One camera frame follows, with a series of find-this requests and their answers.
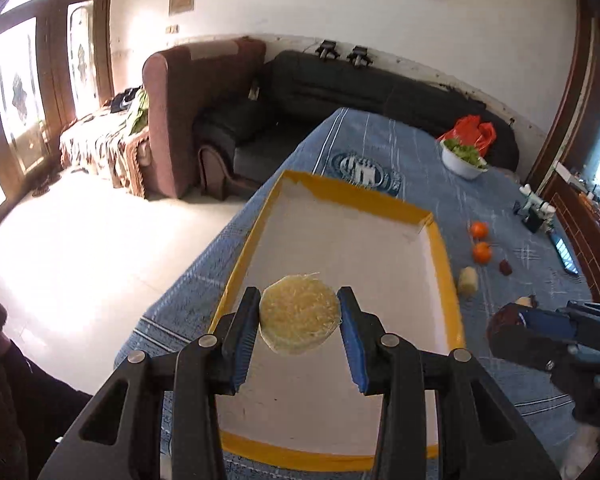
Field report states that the white tray with yellow rim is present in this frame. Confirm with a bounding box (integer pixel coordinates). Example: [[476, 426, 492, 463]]
[[216, 170, 465, 471]]

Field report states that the pale yellow netted fruit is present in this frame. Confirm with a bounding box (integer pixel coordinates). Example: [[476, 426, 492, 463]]
[[456, 266, 479, 297]]

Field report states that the orange tangerine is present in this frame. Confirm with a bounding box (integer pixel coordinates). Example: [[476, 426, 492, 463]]
[[469, 221, 489, 240], [471, 242, 492, 266]]

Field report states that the wooden glass door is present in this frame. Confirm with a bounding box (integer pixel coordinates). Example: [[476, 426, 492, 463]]
[[0, 0, 114, 221]]

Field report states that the blue plaid tablecloth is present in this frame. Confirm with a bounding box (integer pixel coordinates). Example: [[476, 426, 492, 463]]
[[112, 106, 595, 480]]

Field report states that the wooden cabinet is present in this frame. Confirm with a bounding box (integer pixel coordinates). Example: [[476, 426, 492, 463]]
[[543, 172, 600, 302]]

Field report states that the round yellow netted fruit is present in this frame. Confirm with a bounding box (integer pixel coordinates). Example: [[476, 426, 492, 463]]
[[259, 273, 341, 356]]

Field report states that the red plastic bag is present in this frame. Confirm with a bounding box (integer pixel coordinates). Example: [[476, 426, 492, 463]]
[[438, 115, 496, 157]]

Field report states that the black gripper on sofa left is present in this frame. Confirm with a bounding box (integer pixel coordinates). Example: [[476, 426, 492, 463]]
[[315, 40, 340, 61]]

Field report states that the patterned covered side table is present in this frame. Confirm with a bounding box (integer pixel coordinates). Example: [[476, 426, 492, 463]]
[[59, 108, 152, 198]]

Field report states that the black gripper on sofa right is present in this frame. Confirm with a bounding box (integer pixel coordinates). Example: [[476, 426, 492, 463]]
[[347, 46, 373, 68]]

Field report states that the black smartphone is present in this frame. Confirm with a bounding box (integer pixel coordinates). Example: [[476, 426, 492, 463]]
[[547, 230, 579, 276]]

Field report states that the white bowl of greens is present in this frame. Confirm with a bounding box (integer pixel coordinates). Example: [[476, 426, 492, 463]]
[[440, 139, 488, 181]]

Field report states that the brown armchair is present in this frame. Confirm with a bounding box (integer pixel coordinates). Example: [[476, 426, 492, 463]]
[[142, 37, 266, 198]]

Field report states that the dark plum fruit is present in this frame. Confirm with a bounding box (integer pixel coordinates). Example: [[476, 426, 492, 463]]
[[486, 302, 524, 356]]

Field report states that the white robot hand toy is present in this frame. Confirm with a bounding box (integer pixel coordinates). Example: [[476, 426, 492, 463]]
[[513, 184, 556, 233]]

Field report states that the red date fruit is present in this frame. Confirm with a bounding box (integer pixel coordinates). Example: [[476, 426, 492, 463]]
[[498, 259, 513, 276]]

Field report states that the black leather sofa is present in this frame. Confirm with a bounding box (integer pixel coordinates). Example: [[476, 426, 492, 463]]
[[193, 50, 519, 200]]

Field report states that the black gripper on sofa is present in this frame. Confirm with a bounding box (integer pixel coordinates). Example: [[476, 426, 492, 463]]
[[347, 46, 373, 68], [315, 40, 340, 61]]

